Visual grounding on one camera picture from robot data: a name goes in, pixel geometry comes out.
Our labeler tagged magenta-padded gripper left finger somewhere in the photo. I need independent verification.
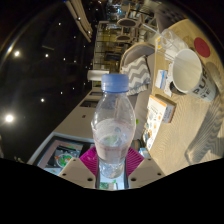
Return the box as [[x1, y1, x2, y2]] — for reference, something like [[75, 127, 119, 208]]
[[58, 145, 100, 190]]

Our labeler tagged clear bottle with blue cap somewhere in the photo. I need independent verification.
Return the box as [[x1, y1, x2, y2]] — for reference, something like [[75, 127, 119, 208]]
[[90, 73, 137, 179]]

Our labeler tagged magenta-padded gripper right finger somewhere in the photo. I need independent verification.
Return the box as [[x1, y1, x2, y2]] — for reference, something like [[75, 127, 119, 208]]
[[124, 146, 166, 190]]

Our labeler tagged white round pillar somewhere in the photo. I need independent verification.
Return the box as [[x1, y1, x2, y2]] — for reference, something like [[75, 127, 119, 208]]
[[87, 69, 111, 82]]

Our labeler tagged small white blue packet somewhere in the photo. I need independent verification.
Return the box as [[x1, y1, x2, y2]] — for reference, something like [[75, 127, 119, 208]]
[[155, 69, 169, 90]]

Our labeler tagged window with colourful poster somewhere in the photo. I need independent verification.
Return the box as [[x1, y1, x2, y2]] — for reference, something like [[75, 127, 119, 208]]
[[28, 133, 98, 176]]

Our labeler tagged group of ceiling spotlights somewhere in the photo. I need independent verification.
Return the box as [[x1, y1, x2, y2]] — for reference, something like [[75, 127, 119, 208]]
[[3, 19, 78, 124]]

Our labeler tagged clear plastic cup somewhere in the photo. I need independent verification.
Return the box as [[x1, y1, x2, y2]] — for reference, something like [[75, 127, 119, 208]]
[[154, 28, 189, 61]]

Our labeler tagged white mug with dark lettering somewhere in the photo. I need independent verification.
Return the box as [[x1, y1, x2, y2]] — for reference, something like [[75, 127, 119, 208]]
[[169, 48, 218, 103]]

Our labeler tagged grey white chevron cushion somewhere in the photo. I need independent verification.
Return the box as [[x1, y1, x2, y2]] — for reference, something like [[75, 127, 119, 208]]
[[120, 54, 153, 96]]

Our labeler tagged orange and white box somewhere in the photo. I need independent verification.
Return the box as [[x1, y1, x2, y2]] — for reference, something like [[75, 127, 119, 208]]
[[141, 94, 176, 151]]

